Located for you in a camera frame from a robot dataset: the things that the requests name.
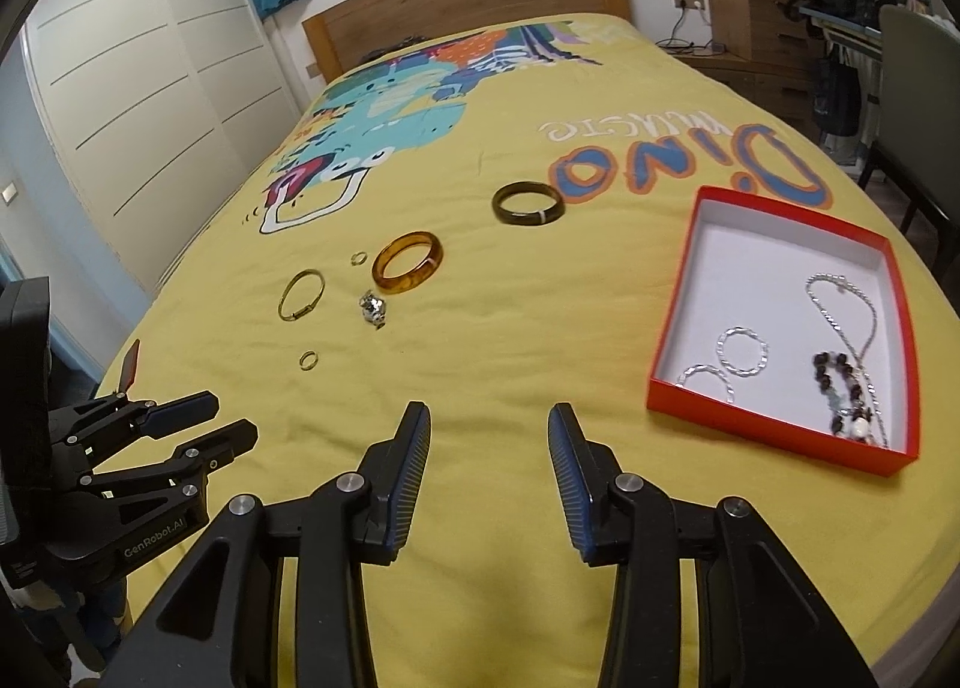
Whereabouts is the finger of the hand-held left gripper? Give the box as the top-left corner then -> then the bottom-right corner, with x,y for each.
49,392 -> 221,469
77,418 -> 260,503

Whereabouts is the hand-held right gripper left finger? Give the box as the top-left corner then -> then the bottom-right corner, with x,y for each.
97,401 -> 434,688

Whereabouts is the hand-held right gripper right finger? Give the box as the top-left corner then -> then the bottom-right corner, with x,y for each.
547,403 -> 878,688

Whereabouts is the thin gold bangle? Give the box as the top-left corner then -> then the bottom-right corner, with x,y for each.
279,269 -> 326,322

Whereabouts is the silver charm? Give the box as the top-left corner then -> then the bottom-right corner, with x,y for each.
355,290 -> 389,330

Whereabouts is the amber bangle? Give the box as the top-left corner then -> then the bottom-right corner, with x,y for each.
372,231 -> 444,298

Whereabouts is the red cardboard box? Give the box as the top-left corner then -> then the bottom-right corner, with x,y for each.
646,185 -> 922,479

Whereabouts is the dark green bangle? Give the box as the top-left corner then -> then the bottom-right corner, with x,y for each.
492,182 -> 567,227

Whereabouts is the white wardrobe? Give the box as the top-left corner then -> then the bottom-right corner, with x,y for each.
22,0 -> 302,301

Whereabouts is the wooden nightstand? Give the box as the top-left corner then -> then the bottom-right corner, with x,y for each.
673,49 -> 820,128

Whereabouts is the dark blue hanging bag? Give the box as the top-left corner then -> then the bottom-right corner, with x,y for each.
809,53 -> 863,139

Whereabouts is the wooden cabinet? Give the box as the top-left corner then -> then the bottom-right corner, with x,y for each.
705,0 -> 815,59

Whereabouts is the grey chair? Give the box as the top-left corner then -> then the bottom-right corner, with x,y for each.
858,4 -> 960,278

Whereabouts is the study desk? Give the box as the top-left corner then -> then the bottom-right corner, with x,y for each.
806,0 -> 960,63

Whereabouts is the thin silver bracelet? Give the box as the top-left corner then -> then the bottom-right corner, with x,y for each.
674,362 -> 740,408

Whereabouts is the twisted silver bracelet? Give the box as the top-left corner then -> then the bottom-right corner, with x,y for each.
714,327 -> 773,380

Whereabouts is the dark beaded bracelet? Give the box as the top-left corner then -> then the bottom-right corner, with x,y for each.
813,350 -> 879,444

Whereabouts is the silver chain necklace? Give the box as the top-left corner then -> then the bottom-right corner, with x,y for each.
805,272 -> 894,450

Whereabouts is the black cable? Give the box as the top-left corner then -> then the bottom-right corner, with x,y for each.
658,5 -> 722,54

